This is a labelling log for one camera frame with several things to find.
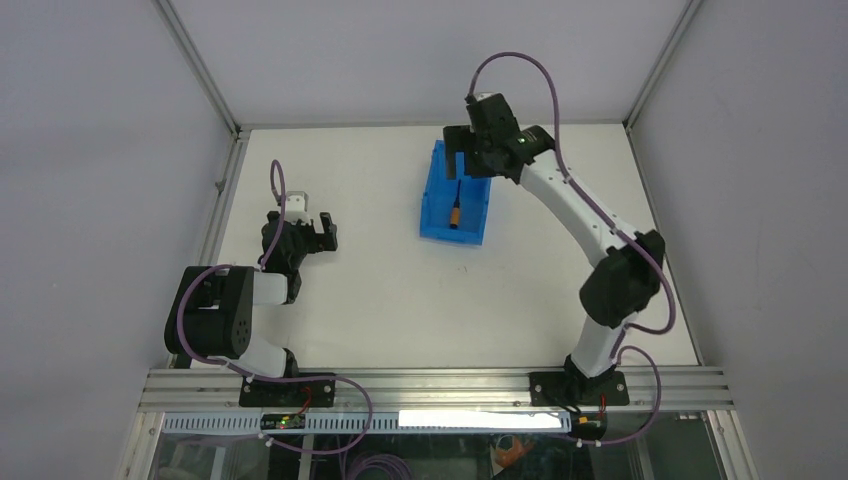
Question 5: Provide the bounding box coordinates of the orange handled screwdriver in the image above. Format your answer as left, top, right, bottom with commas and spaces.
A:
449, 180, 462, 230

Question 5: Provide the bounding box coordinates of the aluminium front rail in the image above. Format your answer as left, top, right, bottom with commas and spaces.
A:
138, 366, 735, 413

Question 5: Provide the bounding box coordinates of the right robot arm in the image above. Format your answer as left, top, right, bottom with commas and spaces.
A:
443, 93, 665, 405

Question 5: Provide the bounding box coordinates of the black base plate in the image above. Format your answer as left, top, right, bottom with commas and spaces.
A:
528, 370, 630, 408
238, 373, 337, 409

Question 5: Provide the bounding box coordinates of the purple cable coil below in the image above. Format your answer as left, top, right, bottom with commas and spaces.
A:
344, 453, 416, 480

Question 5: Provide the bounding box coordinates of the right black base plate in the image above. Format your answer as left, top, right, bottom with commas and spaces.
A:
528, 370, 630, 408

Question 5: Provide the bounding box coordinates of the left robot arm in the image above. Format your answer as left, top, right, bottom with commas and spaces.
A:
164, 211, 338, 406

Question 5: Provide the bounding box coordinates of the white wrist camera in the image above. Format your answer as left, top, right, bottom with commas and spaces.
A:
473, 92, 495, 102
284, 191, 313, 225

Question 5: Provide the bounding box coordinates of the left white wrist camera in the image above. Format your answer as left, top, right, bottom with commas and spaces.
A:
284, 191, 313, 225

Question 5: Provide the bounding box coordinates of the orange object below table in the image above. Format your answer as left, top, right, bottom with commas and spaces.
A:
492, 434, 535, 468

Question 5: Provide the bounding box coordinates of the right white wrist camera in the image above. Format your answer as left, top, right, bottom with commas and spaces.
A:
473, 92, 495, 102

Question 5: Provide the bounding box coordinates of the blue plastic bin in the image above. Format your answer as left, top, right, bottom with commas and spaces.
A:
419, 140, 491, 246

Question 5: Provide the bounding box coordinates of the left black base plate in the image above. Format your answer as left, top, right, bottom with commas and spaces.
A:
238, 373, 337, 409

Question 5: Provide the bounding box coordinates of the slotted grey cable duct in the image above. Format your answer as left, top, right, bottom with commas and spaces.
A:
162, 409, 571, 436

